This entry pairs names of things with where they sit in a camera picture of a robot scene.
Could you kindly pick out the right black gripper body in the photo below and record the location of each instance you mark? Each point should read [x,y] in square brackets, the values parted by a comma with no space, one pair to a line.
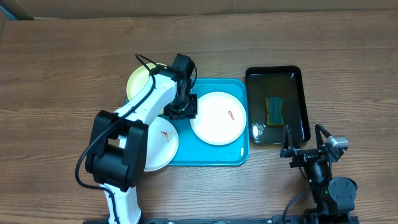
[306,154]

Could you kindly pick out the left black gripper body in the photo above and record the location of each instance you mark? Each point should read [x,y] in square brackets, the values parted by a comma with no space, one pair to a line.
[187,108]

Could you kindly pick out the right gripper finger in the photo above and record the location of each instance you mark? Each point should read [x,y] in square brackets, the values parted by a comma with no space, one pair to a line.
[289,144]
[321,132]

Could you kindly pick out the white plate with red stain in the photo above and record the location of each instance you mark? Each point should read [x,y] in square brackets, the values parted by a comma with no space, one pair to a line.
[221,118]

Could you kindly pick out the green yellow sponge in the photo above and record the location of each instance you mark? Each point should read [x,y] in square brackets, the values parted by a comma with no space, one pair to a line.
[274,111]

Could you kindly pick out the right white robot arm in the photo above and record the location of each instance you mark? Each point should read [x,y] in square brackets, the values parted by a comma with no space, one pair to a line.
[333,196]

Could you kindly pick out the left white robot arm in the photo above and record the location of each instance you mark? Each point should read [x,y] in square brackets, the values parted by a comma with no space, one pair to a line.
[115,158]

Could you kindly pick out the black water tray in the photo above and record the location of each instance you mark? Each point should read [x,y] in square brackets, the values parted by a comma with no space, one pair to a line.
[281,81]

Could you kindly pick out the yellow-green plate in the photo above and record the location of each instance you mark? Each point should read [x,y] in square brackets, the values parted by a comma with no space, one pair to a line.
[136,82]

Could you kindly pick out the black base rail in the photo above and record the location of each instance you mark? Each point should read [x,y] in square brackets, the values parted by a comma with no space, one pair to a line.
[273,220]

